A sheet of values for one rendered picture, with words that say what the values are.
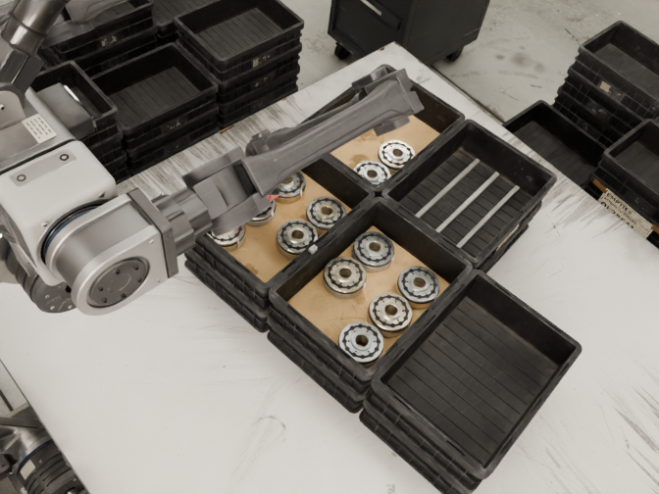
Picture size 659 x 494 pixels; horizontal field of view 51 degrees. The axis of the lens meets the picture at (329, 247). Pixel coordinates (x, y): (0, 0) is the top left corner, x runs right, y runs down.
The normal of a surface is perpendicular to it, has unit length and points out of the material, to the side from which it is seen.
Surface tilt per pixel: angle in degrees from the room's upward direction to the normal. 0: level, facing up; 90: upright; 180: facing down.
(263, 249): 0
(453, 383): 0
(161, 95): 0
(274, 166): 38
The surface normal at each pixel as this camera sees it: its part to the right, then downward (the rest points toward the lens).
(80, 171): 0.11, -0.57
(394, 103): 0.44, -0.01
